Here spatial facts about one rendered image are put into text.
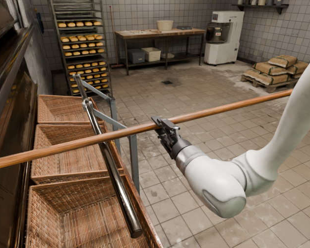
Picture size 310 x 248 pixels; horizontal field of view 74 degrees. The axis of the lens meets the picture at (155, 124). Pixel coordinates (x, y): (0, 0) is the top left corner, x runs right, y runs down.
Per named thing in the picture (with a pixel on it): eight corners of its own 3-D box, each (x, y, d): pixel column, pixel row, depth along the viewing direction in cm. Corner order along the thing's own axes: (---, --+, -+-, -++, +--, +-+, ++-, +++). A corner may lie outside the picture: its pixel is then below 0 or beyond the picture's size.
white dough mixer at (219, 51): (210, 68, 556) (218, 12, 487) (198, 62, 601) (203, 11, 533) (236, 64, 588) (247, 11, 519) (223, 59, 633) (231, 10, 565)
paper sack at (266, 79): (267, 87, 403) (269, 78, 394) (253, 81, 432) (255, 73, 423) (291, 81, 421) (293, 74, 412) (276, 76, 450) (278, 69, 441)
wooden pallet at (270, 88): (269, 93, 407) (271, 86, 399) (239, 80, 469) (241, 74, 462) (308, 84, 449) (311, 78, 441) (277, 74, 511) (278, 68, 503)
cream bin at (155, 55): (148, 61, 522) (148, 51, 509) (140, 57, 560) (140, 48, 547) (161, 60, 535) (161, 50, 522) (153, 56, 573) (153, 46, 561)
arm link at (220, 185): (176, 183, 59) (210, 179, 66) (211, 231, 47) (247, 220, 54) (189, 152, 55) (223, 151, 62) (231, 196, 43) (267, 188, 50)
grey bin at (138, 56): (132, 63, 507) (132, 53, 494) (126, 59, 546) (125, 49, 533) (145, 62, 519) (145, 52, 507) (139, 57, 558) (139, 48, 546)
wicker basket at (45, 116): (46, 152, 161) (35, 122, 147) (45, 119, 205) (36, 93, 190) (107, 137, 179) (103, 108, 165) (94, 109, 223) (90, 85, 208)
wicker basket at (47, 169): (44, 214, 115) (27, 178, 101) (45, 154, 159) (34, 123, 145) (127, 187, 132) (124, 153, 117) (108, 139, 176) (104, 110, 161)
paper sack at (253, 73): (256, 80, 429) (258, 73, 421) (242, 76, 456) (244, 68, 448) (275, 76, 455) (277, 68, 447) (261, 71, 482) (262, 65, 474)
